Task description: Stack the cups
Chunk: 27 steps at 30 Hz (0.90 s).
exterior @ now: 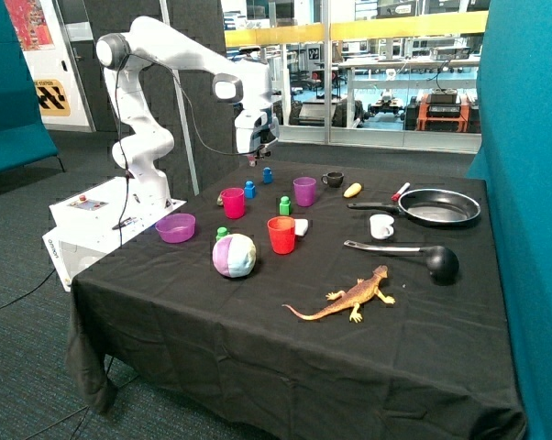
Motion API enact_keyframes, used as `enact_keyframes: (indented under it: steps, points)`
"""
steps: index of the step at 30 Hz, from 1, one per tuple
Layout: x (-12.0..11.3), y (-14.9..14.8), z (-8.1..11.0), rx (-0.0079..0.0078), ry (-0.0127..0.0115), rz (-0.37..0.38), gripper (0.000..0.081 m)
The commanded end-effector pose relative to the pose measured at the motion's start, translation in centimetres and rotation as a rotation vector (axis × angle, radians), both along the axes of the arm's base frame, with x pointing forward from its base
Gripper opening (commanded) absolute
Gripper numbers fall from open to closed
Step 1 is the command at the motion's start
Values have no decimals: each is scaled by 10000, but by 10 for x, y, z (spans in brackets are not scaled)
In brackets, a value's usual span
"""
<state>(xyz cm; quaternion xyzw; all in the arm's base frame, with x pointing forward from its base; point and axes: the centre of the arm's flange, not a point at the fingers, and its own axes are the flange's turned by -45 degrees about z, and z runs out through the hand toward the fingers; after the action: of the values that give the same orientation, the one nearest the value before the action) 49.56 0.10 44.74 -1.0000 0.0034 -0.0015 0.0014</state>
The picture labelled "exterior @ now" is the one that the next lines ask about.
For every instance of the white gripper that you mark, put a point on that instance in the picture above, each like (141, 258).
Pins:
(255, 130)

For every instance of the purple plastic cup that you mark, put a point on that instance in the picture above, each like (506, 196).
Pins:
(304, 191)

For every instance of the red plastic cup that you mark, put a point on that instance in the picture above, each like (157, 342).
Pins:
(282, 234)

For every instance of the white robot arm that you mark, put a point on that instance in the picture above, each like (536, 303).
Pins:
(140, 69)

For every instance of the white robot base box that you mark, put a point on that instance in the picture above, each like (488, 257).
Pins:
(91, 224)

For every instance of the blue block far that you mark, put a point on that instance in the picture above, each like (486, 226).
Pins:
(267, 176)

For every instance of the blue block near cup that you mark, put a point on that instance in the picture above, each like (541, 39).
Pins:
(249, 190)

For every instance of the pink plastic cup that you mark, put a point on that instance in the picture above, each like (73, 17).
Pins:
(233, 200)

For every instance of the green block centre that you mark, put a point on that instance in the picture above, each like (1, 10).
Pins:
(285, 206)

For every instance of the small black cup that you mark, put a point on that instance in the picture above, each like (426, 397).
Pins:
(333, 179)

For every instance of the white sponge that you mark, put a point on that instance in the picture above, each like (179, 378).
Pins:
(300, 227)

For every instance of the green block near ball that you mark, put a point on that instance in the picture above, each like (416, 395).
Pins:
(221, 232)

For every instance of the pastel fabric ball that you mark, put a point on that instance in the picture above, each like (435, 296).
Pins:
(234, 255)

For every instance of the purple plastic bowl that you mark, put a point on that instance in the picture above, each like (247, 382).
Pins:
(176, 228)

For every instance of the white mug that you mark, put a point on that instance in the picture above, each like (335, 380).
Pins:
(381, 226)

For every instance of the red white marker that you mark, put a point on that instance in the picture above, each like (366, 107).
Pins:
(400, 192)

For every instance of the black tablecloth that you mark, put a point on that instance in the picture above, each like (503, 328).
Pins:
(437, 364)

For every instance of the orange toy lizard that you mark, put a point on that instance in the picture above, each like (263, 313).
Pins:
(361, 293)

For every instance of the black frying pan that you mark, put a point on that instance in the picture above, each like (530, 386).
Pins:
(429, 207)

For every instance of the black ladle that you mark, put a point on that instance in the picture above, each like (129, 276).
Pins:
(441, 262)

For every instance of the teal sofa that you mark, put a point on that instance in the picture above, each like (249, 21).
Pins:
(23, 137)

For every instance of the teal partition right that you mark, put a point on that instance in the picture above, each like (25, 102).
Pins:
(515, 159)

